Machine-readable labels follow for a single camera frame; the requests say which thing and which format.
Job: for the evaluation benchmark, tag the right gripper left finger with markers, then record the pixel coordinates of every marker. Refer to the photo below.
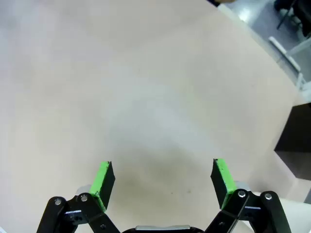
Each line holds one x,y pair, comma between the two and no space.
102,184

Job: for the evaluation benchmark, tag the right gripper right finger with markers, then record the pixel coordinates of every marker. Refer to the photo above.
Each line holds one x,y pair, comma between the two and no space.
223,184

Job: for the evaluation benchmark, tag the black open box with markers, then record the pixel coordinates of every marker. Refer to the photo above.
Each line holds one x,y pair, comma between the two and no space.
294,136

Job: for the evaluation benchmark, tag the black office chair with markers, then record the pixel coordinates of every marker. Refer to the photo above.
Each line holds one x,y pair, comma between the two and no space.
301,14

